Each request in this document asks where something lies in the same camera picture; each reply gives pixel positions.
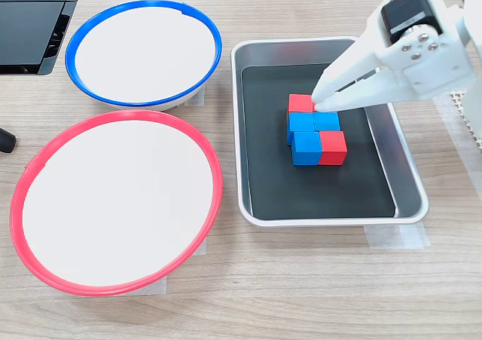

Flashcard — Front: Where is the blue cube block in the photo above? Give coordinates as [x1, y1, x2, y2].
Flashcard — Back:
[313, 112, 342, 133]
[291, 130, 323, 167]
[286, 112, 317, 145]

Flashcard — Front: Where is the silver metal tray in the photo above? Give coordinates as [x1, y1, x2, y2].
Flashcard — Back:
[230, 36, 430, 228]

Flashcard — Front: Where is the black tray liner mat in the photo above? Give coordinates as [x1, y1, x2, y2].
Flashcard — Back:
[240, 63, 396, 220]

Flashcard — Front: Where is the wide translucent tape sheet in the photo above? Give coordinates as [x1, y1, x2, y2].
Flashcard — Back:
[432, 93, 482, 201]

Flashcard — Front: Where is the white perforated mat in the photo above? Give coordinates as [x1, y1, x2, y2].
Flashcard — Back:
[450, 90, 482, 149]

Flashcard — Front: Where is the white dish blue rim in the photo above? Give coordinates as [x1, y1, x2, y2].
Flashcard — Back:
[64, 0, 223, 112]

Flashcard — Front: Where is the white dish red rim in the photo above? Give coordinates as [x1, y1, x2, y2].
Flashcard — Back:
[10, 109, 224, 298]

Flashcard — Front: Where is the black electronic device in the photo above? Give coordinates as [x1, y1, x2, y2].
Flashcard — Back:
[0, 0, 87, 76]

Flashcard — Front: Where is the black tripod leg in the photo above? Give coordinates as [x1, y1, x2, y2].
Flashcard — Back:
[0, 127, 17, 154]

